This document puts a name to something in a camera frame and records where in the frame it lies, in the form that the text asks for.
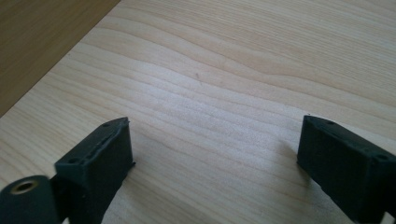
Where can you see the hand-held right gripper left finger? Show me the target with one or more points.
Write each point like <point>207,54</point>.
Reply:
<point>96,165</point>

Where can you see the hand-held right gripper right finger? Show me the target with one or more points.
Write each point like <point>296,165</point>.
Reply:
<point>345,161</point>

